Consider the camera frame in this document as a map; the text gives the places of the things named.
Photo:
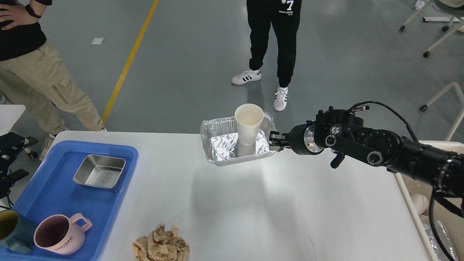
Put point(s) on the foil tray inside bin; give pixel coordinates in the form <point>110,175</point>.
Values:
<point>440,239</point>

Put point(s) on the beige plastic bin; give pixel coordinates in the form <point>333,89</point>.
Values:
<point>417,195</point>

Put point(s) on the crumpled brown paper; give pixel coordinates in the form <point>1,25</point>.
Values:
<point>161,245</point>

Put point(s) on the aluminium foil tray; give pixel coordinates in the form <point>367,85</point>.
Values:
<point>221,145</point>

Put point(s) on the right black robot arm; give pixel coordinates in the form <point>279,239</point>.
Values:
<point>343,132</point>

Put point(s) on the blue plastic tray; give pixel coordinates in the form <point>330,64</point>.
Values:
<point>52,191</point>

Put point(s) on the cream paper cup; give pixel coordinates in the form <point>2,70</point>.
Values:
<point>248,119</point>

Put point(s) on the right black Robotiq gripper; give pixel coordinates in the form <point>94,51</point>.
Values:
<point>301,139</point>

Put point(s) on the square metal tin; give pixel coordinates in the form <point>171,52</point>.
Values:
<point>101,172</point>

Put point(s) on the teal mug in tray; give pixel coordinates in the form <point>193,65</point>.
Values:
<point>16,232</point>

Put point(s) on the pink HOME mug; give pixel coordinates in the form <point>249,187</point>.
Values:
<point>61,234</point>

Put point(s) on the white side table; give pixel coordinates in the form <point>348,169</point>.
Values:
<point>9,115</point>

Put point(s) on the person in khaki trousers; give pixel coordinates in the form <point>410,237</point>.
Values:
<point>33,73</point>

